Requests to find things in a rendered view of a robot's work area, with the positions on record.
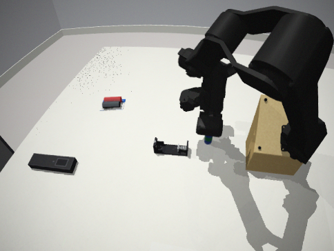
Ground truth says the blue and green battery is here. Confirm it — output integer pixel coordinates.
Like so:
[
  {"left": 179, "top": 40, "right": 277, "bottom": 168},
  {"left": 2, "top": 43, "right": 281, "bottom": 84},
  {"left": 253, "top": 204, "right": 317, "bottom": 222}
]
[{"left": 204, "top": 136, "right": 213, "bottom": 145}]

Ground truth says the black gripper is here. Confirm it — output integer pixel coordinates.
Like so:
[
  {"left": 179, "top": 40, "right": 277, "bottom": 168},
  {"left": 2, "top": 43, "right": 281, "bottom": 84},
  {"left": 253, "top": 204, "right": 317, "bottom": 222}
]
[{"left": 196, "top": 84, "right": 226, "bottom": 137}]

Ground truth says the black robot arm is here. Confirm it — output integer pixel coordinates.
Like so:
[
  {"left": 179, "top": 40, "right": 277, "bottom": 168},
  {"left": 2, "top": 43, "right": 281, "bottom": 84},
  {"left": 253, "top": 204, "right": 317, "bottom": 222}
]
[{"left": 178, "top": 6, "right": 334, "bottom": 164}]

